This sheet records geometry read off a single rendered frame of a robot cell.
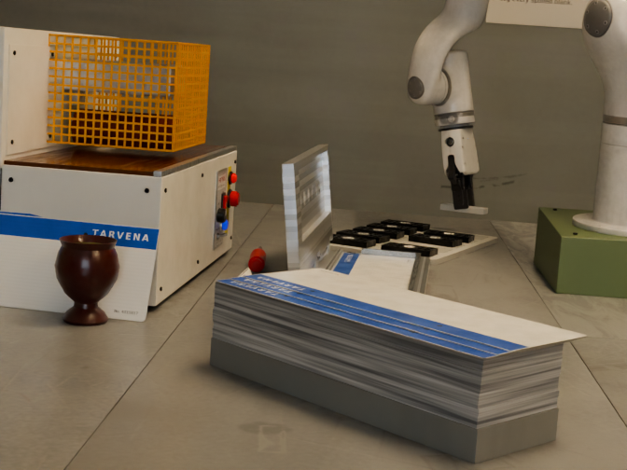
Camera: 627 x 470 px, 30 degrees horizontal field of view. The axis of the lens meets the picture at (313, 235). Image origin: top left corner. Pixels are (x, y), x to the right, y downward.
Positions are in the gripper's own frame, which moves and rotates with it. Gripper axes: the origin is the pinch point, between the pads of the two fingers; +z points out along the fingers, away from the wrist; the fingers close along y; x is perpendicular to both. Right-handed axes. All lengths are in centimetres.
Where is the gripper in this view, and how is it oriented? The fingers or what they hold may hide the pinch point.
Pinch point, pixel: (463, 199)
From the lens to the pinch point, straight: 253.4
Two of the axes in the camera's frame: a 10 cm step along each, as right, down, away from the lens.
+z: 1.2, 9.9, 0.6
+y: 4.4, -1.1, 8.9
